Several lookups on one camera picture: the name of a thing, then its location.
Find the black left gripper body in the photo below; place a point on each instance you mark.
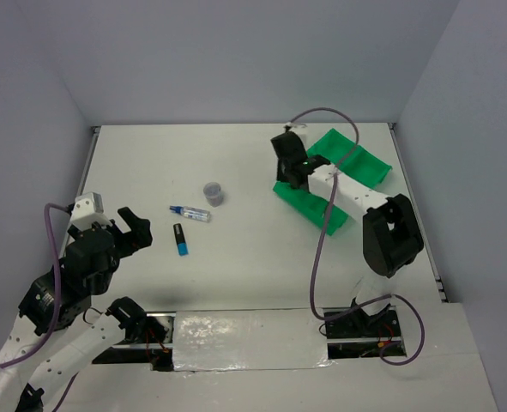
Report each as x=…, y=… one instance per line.
x=121, y=244

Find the silver tape sheet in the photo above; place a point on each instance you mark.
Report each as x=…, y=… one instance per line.
x=221, y=341

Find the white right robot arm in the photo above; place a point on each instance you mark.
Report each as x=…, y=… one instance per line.
x=391, y=237

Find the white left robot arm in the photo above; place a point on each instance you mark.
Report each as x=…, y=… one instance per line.
x=31, y=372

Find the right aluminium table rail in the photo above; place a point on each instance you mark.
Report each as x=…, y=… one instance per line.
x=436, y=275

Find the green compartment tray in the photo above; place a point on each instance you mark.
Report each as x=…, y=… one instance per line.
x=317, y=206

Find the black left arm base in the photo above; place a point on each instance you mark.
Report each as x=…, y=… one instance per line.
x=147, y=339

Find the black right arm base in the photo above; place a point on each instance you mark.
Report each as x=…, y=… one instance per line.
x=361, y=336

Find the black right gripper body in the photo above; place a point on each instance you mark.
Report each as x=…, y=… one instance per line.
x=280, y=172

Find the aluminium table edge rail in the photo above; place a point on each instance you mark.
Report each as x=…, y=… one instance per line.
x=84, y=174

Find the blue-capped black highlighter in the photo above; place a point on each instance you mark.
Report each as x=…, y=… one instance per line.
x=180, y=240

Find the clear blue-capped spray bottle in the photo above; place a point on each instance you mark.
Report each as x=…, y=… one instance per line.
x=191, y=213

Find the clear jar of paper clips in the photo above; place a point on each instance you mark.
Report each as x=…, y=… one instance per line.
x=213, y=194

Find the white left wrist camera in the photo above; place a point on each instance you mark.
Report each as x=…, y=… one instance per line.
x=88, y=209

